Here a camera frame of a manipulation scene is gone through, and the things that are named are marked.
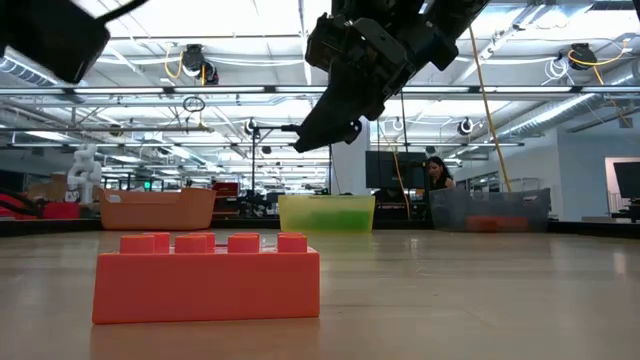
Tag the black metal stand frame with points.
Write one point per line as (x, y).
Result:
(287, 128)

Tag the cardboard box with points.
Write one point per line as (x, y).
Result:
(50, 190)

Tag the white building column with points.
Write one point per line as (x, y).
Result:
(350, 170)

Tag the yellow translucent plastic bin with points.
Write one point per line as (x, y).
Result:
(325, 202)

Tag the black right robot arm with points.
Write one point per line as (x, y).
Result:
(455, 25)

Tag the person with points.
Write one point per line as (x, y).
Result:
(440, 175)

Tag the grey translucent plastic bin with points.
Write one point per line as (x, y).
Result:
(500, 205)

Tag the black wall monitor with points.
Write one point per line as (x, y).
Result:
(629, 180)

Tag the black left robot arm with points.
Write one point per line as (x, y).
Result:
(45, 35)

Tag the silver ventilation duct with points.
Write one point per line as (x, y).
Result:
(550, 117)

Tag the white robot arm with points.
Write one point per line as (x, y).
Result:
(84, 172)

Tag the long horizontal light bar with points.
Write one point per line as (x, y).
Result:
(120, 90)

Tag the black aluminium table frame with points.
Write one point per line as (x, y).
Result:
(50, 227)

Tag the orange plastic bin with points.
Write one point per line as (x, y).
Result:
(157, 210)

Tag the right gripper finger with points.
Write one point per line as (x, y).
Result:
(354, 132)
(335, 110)

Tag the orange toy brick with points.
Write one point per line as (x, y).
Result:
(205, 285)

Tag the red box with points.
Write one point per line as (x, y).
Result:
(226, 189)

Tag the black computer monitor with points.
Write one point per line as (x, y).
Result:
(382, 170)

